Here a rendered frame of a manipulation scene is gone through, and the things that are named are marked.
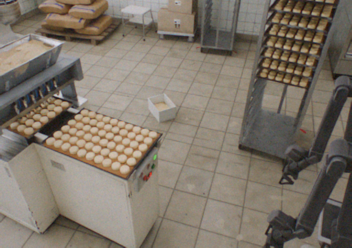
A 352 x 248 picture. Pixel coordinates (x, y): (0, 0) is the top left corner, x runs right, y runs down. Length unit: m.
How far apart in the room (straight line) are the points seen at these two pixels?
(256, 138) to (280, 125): 0.36
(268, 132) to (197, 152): 0.74
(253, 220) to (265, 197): 0.27
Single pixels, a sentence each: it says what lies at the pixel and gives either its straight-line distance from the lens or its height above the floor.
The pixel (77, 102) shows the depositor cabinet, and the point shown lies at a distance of 2.34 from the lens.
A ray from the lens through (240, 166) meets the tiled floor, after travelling 2.98.
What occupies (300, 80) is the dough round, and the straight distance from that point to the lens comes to 2.66.
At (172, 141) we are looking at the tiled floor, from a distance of 3.15.
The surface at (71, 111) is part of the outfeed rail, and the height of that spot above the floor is 0.90.
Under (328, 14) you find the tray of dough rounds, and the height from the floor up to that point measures 1.42.
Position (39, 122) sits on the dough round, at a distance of 2.09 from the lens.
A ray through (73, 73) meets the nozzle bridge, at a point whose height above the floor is 1.07.
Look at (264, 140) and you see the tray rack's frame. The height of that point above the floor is 0.15.
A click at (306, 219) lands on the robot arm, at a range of 1.26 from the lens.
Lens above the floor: 2.13
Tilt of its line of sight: 38 degrees down
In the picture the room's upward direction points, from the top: straight up
